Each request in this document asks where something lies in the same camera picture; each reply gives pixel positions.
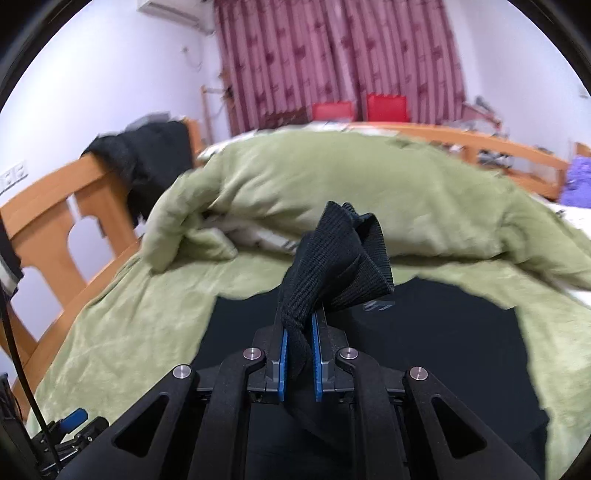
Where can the green quilt with floral lining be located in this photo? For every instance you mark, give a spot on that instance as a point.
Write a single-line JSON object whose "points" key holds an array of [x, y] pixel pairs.
{"points": [[323, 175]]}

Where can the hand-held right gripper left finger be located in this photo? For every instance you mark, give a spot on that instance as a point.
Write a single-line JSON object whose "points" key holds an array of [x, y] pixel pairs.
{"points": [[283, 360]]}

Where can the dark wooden chair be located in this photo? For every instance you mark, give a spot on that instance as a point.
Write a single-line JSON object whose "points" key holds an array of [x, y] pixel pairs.
{"points": [[286, 117]]}

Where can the white wall outlet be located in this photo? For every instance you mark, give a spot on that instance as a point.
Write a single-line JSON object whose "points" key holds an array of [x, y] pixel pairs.
{"points": [[14, 177]]}

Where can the pile of desk clutter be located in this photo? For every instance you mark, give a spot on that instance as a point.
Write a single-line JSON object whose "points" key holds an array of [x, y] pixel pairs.
{"points": [[485, 110]]}

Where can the wooden bed frame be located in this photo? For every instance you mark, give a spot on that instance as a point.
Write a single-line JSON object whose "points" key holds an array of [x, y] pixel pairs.
{"points": [[41, 217]]}

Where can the purple plush toy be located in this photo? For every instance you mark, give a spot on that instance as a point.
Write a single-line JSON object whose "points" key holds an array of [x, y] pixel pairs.
{"points": [[579, 182]]}

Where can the white air conditioner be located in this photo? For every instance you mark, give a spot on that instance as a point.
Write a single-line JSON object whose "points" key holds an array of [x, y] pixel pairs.
{"points": [[180, 11]]}

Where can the black white striped garment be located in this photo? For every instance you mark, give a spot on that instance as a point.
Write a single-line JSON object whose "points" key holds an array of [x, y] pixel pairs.
{"points": [[7, 258]]}

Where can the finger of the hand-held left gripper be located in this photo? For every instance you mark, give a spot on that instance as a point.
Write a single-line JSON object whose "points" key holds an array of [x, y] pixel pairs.
{"points": [[74, 419]]}

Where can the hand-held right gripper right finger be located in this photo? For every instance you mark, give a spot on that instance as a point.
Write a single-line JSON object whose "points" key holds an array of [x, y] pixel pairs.
{"points": [[316, 360]]}

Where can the wooden coat rack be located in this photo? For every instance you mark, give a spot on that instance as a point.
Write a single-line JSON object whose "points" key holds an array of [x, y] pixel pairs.
{"points": [[205, 110]]}

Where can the black sweater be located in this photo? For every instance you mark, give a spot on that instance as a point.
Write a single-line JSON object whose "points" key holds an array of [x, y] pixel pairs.
{"points": [[438, 332]]}

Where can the pink floral curtain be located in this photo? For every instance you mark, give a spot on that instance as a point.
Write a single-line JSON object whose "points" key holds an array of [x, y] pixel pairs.
{"points": [[332, 46]]}

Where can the green fleece bed sheet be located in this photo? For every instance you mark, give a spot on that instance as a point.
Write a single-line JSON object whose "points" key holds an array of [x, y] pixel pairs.
{"points": [[138, 332]]}

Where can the black jacket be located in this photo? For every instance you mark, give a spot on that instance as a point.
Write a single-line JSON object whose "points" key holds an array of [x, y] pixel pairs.
{"points": [[147, 152]]}

